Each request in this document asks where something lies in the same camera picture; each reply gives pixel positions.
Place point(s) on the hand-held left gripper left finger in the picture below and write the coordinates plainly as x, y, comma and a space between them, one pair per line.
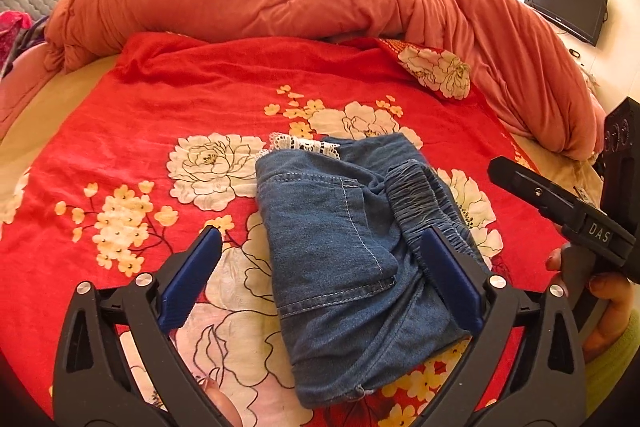
192, 279

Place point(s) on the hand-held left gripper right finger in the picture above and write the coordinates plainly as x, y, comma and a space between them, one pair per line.
452, 284

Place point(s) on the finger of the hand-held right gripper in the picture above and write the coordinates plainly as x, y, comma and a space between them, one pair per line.
530, 189

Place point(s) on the blue denim pants lace trim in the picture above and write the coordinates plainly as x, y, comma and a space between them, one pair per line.
325, 232

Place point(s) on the person's right forearm green sleeve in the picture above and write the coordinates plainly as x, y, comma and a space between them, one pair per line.
617, 374

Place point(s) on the person's right hand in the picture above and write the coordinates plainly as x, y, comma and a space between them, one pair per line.
617, 304

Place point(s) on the person's left hand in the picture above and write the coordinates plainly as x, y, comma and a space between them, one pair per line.
222, 404

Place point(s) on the red floral blanket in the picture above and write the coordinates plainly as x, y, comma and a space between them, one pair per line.
200, 82

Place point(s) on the pink patterned clothing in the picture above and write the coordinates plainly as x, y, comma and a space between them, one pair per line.
12, 27

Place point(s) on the black wall television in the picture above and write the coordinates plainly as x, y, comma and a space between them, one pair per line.
565, 2

